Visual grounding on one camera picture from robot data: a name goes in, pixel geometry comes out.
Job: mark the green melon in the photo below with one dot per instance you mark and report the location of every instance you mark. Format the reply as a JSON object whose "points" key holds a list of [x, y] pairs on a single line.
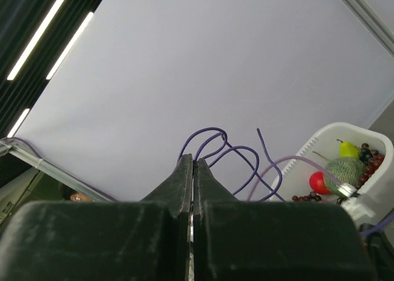
{"points": [[344, 169]]}

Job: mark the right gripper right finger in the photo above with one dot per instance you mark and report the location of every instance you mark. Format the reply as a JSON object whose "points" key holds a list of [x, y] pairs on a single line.
{"points": [[239, 240]]}

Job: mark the red apple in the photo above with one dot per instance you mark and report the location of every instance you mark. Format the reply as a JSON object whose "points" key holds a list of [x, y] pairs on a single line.
{"points": [[316, 182]]}

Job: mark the white plastic basket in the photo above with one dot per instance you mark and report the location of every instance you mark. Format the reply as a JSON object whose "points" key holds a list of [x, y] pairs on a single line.
{"points": [[367, 205]]}

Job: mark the aluminium corner post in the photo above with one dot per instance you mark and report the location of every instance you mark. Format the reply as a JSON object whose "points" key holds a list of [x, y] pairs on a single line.
{"points": [[372, 22]]}

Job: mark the dark red grape bunch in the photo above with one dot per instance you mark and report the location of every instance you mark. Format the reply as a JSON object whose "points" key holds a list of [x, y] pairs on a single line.
{"points": [[372, 160]]}

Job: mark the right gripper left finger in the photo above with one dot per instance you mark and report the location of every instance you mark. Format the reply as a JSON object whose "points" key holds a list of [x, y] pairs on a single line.
{"points": [[145, 240]]}

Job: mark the small red grape bunch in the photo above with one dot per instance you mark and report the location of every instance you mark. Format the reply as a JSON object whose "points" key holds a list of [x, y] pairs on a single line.
{"points": [[311, 197]]}

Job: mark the green yellow pear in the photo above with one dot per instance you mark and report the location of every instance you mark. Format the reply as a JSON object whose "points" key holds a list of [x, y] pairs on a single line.
{"points": [[347, 149]]}

